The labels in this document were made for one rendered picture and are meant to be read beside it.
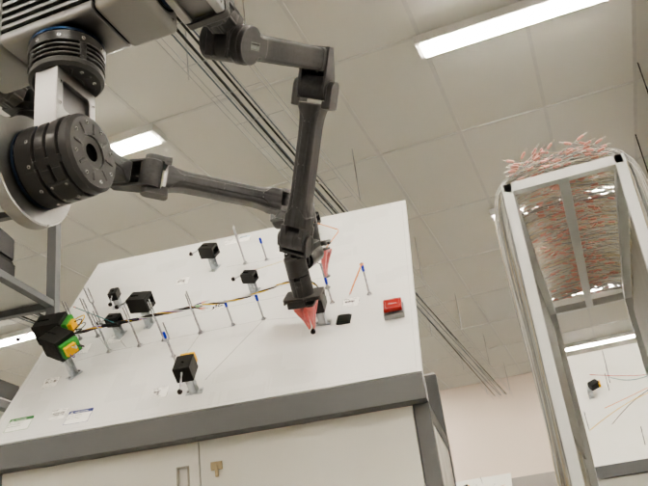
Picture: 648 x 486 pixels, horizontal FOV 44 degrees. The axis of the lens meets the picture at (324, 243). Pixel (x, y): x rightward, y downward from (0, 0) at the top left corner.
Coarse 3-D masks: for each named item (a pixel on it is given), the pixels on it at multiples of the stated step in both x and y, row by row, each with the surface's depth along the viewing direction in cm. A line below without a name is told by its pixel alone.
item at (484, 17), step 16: (528, 0) 444; (544, 0) 440; (560, 0) 439; (576, 0) 441; (592, 0) 442; (480, 16) 451; (496, 16) 448; (512, 16) 447; (528, 16) 449; (544, 16) 451; (432, 32) 459; (448, 32) 455; (464, 32) 455; (480, 32) 456; (496, 32) 458; (416, 48) 465; (432, 48) 465; (448, 48) 467
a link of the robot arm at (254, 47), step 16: (240, 32) 155; (256, 32) 159; (240, 48) 155; (256, 48) 160; (272, 48) 169; (288, 48) 175; (304, 48) 181; (320, 48) 187; (240, 64) 159; (288, 64) 177; (304, 64) 183; (320, 64) 188; (304, 80) 193; (320, 80) 192; (304, 96) 195; (320, 96) 192
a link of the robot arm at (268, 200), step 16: (176, 176) 205; (192, 176) 206; (208, 176) 208; (144, 192) 202; (160, 192) 203; (176, 192) 208; (192, 192) 208; (208, 192) 208; (224, 192) 209; (240, 192) 210; (256, 192) 212; (272, 192) 214; (288, 192) 215; (256, 208) 215; (272, 208) 213
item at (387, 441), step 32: (352, 416) 196; (384, 416) 194; (224, 448) 200; (256, 448) 198; (288, 448) 196; (320, 448) 195; (352, 448) 193; (384, 448) 191; (416, 448) 190; (224, 480) 197; (256, 480) 195; (288, 480) 194; (320, 480) 192; (352, 480) 190; (384, 480) 189; (416, 480) 187
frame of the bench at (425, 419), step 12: (420, 408) 193; (420, 420) 192; (432, 420) 193; (420, 432) 191; (432, 432) 190; (444, 432) 232; (420, 444) 190; (432, 444) 189; (432, 456) 188; (432, 468) 187; (0, 480) 210; (432, 480) 186
